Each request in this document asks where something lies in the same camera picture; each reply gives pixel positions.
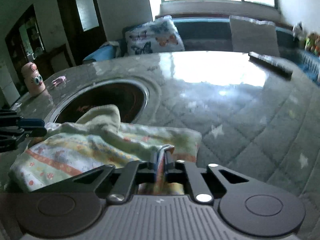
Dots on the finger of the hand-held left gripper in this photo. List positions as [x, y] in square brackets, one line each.
[32, 123]
[37, 131]

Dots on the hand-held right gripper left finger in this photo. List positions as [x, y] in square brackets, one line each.
[155, 166]

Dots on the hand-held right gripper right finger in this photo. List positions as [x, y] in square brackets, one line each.
[168, 166]

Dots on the pastel striped patterned garment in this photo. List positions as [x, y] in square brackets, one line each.
[75, 150]

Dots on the pink cartoon face bottle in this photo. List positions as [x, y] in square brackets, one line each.
[32, 82]

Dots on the white refrigerator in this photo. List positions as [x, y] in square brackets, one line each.
[7, 87]

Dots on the small pink toy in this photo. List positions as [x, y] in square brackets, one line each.
[59, 80]

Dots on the dark wooden display cabinet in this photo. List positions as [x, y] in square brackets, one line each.
[15, 42]

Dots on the blue cushion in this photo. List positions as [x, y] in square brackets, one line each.
[98, 55]

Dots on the dark wooden door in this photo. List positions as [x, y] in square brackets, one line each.
[67, 30]

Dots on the grey crumpled cloth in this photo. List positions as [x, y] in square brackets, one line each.
[111, 46]

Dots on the butterfly print pillow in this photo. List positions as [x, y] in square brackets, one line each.
[152, 38]

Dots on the blue sofa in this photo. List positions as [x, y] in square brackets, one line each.
[202, 32]

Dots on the black remote control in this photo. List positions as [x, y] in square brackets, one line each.
[270, 63]

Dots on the white pillow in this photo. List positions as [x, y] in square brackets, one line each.
[252, 37]

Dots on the green plush toy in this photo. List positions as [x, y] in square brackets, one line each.
[310, 42]

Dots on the orange plush toy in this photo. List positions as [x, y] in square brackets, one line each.
[317, 45]

